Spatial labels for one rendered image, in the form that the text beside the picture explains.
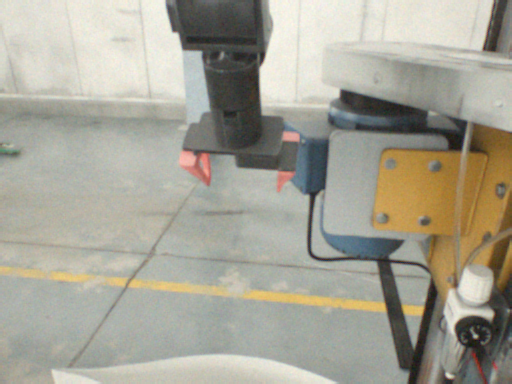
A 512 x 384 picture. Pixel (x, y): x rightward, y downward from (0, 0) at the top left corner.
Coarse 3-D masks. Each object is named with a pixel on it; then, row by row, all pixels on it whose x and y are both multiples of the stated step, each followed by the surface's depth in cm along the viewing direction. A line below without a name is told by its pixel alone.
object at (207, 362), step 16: (64, 368) 52; (112, 368) 52; (128, 368) 53; (144, 368) 53; (160, 368) 54; (176, 368) 54; (192, 368) 55; (208, 368) 55; (224, 368) 55; (240, 368) 55; (256, 368) 54; (272, 368) 54; (288, 368) 53
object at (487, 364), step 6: (510, 276) 44; (510, 282) 44; (510, 288) 44; (504, 294) 45; (510, 294) 44; (510, 300) 44; (510, 306) 44; (510, 318) 43; (510, 324) 43; (510, 330) 44; (504, 336) 44; (510, 336) 44; (504, 342) 45; (510, 342) 44; (504, 348) 45; (486, 354) 48; (498, 354) 46; (504, 354) 45; (486, 360) 48; (498, 360) 46; (486, 366) 48; (492, 366) 47; (498, 366) 46; (486, 372) 48; (492, 372) 47; (498, 372) 46; (492, 378) 47
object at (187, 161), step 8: (192, 128) 51; (192, 136) 51; (184, 144) 50; (184, 152) 50; (192, 152) 50; (184, 160) 49; (192, 160) 49; (208, 160) 54; (184, 168) 49; (192, 168) 49; (200, 168) 51; (208, 168) 55; (200, 176) 52; (208, 176) 55; (208, 184) 55
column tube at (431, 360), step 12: (504, 24) 63; (504, 36) 62; (504, 48) 62; (432, 324) 88; (444, 324) 81; (432, 336) 87; (444, 336) 81; (432, 348) 87; (432, 360) 86; (420, 372) 94; (432, 372) 86; (444, 372) 84
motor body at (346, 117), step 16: (336, 112) 61; (352, 112) 58; (368, 112) 58; (384, 112) 58; (400, 112) 58; (416, 112) 58; (352, 128) 60; (368, 128) 59; (384, 128) 58; (400, 128) 58; (416, 128) 58; (320, 208) 71; (320, 224) 72; (336, 240) 67; (352, 240) 66; (368, 240) 65; (384, 240) 65; (400, 240) 67; (352, 256) 68; (368, 256) 67; (384, 256) 67
